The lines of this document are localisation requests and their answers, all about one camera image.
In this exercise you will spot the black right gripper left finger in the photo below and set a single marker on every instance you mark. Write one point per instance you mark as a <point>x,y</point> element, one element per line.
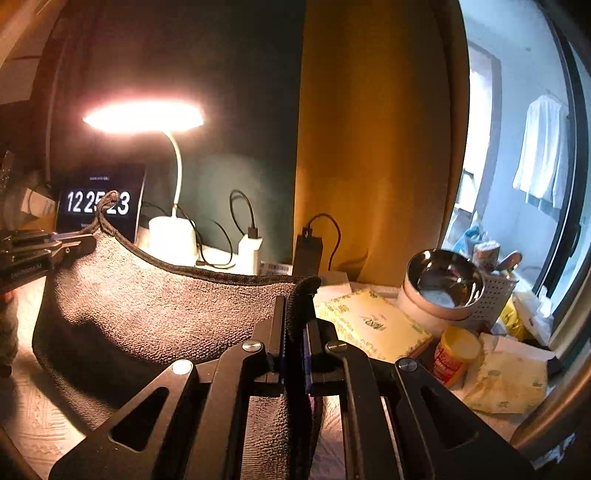
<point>189,422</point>

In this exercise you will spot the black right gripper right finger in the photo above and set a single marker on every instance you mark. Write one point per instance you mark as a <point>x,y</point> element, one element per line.
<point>338,369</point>

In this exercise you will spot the purple and grey towel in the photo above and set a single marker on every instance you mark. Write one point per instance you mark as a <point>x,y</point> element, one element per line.
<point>111,321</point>

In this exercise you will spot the cream textured table cloth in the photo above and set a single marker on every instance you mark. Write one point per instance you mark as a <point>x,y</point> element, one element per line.
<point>41,415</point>

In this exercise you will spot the tablet showing clock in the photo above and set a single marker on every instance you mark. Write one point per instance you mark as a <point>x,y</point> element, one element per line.
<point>84,188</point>

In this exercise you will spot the yellow plastic bag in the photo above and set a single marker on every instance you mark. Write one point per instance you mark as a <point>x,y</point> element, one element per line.
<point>510,377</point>

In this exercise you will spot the red yellow jar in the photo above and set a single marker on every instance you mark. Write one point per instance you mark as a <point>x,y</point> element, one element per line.
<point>456,350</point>

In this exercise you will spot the yellow tissue pack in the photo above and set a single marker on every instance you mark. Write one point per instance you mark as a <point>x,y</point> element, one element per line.
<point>370,322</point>

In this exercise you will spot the white desk lamp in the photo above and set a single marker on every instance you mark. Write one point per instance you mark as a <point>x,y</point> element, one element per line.
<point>171,238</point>

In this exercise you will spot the steel bowl on pot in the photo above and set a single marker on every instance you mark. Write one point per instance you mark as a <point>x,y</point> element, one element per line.
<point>441,288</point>

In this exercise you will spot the white perforated basket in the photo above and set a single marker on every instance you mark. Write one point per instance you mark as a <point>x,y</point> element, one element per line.
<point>498,290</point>

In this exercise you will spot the white power strip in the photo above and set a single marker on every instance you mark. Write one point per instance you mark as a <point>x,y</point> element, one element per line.
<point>221,261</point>

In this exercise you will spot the white charger adapter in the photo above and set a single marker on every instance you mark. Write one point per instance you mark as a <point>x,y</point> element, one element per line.
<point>248,252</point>

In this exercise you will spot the black power adapter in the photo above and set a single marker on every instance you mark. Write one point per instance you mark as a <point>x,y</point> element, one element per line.
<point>307,254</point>

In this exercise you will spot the white hanging shirt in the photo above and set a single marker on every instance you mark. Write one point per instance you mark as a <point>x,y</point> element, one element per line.
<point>542,172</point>

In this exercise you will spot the yellow curtain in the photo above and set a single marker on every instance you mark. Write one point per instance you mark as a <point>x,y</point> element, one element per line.
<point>382,130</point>

